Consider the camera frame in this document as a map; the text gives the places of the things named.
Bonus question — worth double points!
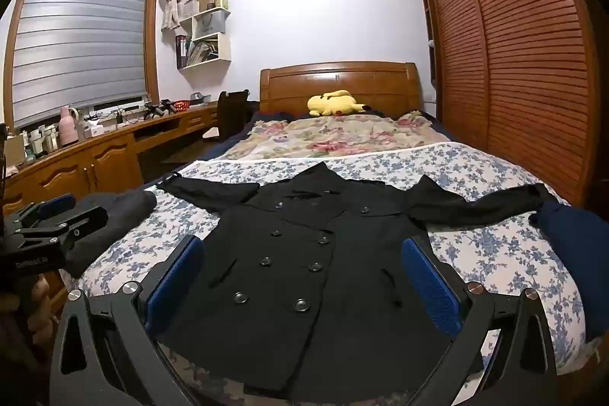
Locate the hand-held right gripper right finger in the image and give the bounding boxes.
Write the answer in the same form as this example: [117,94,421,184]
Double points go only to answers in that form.
[400,236,557,406]

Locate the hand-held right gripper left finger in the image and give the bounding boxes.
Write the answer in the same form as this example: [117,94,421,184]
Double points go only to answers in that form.
[50,235,205,406]

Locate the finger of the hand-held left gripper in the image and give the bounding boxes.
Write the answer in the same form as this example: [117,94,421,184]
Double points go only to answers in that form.
[19,205,108,251]
[8,194,78,230]

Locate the black buttoned coat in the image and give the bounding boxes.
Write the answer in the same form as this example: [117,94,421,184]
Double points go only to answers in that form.
[157,162,555,402]

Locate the person's left hand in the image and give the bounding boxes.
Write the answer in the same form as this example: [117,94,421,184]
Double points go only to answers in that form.
[26,275,53,340]

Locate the dark grey garment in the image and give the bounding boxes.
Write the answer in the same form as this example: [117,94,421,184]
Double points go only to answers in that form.
[64,189,158,278]

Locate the cardboard box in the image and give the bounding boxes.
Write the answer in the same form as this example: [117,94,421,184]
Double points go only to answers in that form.
[5,135,27,169]

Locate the row of white bottles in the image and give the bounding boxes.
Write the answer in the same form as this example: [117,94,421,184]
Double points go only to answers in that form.
[19,125,60,154]

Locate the wooden desk with cabinets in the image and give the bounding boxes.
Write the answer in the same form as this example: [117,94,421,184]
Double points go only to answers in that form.
[0,102,224,217]

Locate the pink thermos jug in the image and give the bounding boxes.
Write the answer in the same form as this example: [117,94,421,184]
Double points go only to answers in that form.
[59,105,79,146]

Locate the blue floral blanket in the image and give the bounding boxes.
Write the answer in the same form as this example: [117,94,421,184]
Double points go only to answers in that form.
[78,142,586,388]

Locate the black tools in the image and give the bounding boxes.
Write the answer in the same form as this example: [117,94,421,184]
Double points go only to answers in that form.
[143,100,176,120]

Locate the navy blue garment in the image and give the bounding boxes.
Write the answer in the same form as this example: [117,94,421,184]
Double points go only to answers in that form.
[530,201,609,340]

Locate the grey window blind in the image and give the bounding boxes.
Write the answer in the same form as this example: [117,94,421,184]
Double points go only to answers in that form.
[12,0,149,126]

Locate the pink floral quilt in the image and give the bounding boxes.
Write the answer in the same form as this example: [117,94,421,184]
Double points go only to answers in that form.
[223,111,453,162]

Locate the dark wooden chair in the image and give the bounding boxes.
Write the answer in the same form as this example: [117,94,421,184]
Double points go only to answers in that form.
[202,89,250,143]

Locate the stack of books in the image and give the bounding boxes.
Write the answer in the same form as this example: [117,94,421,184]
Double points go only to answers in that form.
[187,40,220,67]

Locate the yellow plush toy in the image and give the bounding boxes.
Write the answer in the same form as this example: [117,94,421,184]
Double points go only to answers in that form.
[307,89,372,118]

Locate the wooden bed headboard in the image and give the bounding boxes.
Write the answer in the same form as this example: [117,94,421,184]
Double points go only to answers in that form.
[259,62,424,116]

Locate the grey paper bag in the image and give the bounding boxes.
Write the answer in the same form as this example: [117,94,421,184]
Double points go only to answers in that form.
[193,9,224,40]

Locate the louvred wooden wardrobe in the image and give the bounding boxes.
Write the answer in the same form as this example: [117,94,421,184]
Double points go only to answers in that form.
[411,0,603,221]

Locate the wooden window frame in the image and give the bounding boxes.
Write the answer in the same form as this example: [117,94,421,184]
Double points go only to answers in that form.
[2,0,161,135]

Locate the white wall shelf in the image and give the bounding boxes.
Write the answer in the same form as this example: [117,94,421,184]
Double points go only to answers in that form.
[176,0,232,70]

